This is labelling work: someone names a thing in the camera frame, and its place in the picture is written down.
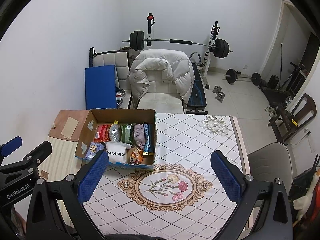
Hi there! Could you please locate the black bag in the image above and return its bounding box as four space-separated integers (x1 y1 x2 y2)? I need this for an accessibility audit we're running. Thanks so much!
267 75 279 89

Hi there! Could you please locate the blue folded mat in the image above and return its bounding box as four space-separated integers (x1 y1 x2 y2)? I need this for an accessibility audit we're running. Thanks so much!
84 65 118 110

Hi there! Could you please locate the white quilted chair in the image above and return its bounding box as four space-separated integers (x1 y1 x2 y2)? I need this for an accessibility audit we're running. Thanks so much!
94 51 130 108

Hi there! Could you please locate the silver glitter pouch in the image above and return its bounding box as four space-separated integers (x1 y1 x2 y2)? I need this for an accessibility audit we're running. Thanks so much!
109 121 121 143

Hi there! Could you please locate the beige striped mat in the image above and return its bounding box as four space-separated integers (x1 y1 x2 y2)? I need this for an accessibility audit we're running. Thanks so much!
37 135 83 183

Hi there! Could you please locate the white barbell rack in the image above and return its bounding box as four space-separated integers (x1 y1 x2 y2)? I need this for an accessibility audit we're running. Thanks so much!
146 12 220 89

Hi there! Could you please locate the white soft pack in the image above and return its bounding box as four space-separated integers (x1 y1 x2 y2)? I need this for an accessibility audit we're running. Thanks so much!
104 141 132 165

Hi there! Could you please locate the long barbell with black plates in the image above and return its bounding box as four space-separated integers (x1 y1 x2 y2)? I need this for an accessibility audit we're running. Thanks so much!
122 30 233 58

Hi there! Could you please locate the beige paper sheet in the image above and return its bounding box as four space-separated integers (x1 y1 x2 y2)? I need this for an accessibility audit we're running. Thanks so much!
61 117 80 138

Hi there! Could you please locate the short barbell with black plates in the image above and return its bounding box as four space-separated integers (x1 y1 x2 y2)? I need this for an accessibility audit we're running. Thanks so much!
224 69 267 87

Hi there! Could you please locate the light blue tissue packet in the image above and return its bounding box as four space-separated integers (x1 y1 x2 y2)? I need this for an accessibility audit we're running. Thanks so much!
85 142 105 159

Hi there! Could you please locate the white goose plush toy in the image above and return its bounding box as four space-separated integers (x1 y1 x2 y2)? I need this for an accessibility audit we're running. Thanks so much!
293 169 320 220

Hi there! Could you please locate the grey shell chair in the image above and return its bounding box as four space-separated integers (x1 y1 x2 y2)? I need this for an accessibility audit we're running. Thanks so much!
247 142 298 200

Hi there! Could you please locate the orange cartoon snack bag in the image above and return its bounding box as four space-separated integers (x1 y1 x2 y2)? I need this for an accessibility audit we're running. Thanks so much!
128 148 144 165

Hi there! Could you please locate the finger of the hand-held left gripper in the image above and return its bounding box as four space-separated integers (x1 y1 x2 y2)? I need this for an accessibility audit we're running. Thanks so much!
0 136 23 165
22 141 53 167

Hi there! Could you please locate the dark wooden chair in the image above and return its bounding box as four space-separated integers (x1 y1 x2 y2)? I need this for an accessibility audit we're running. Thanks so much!
267 93 317 145

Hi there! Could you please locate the white door frame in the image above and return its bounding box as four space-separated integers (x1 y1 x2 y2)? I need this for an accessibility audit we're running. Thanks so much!
260 0 310 80

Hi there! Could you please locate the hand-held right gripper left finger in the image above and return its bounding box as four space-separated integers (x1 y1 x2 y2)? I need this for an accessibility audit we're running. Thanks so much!
26 150 109 240

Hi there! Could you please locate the thin dark pole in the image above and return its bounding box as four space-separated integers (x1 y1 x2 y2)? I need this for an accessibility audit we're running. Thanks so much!
279 42 283 85

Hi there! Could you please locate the white cushioned chair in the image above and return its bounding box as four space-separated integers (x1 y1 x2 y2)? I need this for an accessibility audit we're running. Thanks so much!
136 76 184 114

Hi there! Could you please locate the black metal bar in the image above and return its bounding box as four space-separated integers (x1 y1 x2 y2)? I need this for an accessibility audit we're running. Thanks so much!
89 47 105 68

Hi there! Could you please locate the white puffer jacket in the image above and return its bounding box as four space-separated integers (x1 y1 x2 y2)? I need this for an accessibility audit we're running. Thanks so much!
128 49 195 104

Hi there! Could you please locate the red snack packet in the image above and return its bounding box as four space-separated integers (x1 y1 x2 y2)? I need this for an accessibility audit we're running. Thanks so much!
94 124 113 143

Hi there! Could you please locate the green snack packet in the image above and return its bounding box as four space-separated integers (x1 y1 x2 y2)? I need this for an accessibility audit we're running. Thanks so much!
119 123 137 145

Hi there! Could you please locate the black weight bench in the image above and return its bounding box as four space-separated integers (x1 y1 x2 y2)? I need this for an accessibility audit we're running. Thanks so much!
186 52 208 115

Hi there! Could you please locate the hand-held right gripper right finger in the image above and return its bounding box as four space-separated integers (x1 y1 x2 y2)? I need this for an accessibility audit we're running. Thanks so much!
211 150 293 240

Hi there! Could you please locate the cardboard box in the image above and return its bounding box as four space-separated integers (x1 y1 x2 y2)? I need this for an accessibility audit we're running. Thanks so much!
74 108 157 172

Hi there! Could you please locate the long blue packet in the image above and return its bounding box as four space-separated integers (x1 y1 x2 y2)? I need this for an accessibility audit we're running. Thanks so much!
143 122 154 157

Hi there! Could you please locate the black cable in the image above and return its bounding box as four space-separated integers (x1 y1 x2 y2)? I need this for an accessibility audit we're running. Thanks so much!
290 130 312 145

